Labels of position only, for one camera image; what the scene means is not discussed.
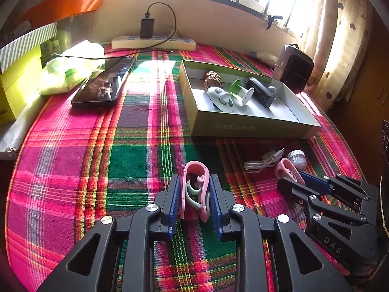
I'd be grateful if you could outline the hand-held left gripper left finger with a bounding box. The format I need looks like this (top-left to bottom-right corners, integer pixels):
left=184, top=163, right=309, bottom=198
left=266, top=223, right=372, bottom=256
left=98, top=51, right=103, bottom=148
left=36, top=173, right=182, bottom=292

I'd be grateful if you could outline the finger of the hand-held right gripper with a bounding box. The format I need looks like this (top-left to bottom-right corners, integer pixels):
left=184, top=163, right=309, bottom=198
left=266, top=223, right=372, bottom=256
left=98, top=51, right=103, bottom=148
left=299, top=171, right=379, bottom=210
left=276, top=177, right=361, bottom=219

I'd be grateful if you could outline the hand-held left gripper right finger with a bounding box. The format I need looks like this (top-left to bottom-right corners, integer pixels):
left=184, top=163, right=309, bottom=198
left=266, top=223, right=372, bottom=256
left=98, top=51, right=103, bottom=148
left=210, top=174, right=354, bottom=292

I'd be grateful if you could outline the pink and green clip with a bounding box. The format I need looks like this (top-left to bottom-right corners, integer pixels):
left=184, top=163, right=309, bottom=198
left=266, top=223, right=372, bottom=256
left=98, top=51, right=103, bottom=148
left=179, top=161, right=211, bottom=222
left=275, top=157, right=306, bottom=186

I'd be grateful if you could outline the green and white cardboard box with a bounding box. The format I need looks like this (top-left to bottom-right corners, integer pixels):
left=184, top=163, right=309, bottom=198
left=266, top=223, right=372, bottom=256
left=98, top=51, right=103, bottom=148
left=178, top=59, right=322, bottom=139

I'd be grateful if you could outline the black handheld device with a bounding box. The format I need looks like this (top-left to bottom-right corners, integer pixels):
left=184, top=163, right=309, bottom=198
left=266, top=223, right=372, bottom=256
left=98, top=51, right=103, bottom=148
left=245, top=77, right=275, bottom=108

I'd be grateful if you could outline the white smiley round hook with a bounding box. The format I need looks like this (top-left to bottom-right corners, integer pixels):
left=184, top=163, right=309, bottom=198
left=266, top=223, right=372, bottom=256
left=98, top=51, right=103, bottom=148
left=207, top=86, right=234, bottom=113

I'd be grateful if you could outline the small white round jar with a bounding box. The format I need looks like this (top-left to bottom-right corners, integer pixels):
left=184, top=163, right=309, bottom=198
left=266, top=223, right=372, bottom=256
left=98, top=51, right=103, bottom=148
left=287, top=150, right=308, bottom=171

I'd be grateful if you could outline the wooden cabinet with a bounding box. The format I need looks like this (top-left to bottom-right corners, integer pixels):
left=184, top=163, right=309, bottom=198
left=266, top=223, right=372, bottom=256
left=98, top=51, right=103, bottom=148
left=327, top=15, right=389, bottom=186

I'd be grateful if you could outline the green and white spool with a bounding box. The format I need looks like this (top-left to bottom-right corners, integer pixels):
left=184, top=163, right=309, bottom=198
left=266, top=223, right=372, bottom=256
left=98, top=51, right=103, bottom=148
left=229, top=80, right=255, bottom=107

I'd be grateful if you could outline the plaid tablecloth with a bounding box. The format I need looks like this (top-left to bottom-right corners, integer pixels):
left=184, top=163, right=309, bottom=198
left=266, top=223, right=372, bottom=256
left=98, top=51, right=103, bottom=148
left=6, top=43, right=365, bottom=292

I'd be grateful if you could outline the small grey space heater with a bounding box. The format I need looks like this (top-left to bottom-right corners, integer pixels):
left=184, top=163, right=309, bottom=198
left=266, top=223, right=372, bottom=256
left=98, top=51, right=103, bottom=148
left=271, top=43, right=314, bottom=93

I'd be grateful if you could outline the brown walnut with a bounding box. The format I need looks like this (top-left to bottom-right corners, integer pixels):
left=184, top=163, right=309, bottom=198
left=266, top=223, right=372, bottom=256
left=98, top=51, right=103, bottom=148
left=203, top=71, right=223, bottom=91

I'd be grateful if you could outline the black smartphone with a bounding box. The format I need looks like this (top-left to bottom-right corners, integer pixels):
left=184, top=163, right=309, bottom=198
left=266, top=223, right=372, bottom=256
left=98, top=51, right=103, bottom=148
left=71, top=56, right=136, bottom=108

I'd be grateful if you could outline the heart print curtain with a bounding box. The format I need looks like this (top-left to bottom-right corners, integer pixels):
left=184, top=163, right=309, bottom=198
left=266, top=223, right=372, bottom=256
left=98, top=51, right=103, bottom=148
left=299, top=0, right=375, bottom=111

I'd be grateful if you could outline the white power strip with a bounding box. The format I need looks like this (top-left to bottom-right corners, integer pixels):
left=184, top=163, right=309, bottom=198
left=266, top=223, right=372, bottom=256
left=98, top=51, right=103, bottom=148
left=111, top=36, right=196, bottom=52

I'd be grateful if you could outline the black window latch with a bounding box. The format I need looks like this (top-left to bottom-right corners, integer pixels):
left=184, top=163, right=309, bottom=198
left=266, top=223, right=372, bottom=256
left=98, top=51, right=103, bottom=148
left=264, top=14, right=283, bottom=30

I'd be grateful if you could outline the green and white tissue packet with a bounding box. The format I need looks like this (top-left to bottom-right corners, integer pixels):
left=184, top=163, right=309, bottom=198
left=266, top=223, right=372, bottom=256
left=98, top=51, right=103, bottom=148
left=37, top=39, right=106, bottom=96

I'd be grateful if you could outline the yellow green carton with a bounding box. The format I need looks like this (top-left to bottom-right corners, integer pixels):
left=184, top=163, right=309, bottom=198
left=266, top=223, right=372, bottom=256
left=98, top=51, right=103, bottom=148
left=0, top=47, right=43, bottom=127

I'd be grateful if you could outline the striped white box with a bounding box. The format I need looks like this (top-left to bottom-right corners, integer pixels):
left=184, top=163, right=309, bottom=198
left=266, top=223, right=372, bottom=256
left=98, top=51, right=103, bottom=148
left=0, top=22, right=58, bottom=73

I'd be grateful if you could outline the orange box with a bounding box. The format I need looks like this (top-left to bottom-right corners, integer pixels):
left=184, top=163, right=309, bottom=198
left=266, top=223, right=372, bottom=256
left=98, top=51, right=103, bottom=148
left=17, top=0, right=102, bottom=28

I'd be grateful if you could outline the white usb cable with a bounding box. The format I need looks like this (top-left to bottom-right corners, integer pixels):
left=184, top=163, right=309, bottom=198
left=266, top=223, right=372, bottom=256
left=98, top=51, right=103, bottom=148
left=244, top=148, right=286, bottom=173

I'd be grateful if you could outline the black charger with cable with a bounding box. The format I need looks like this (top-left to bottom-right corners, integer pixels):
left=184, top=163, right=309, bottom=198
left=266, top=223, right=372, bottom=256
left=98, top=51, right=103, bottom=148
left=52, top=2, right=177, bottom=59

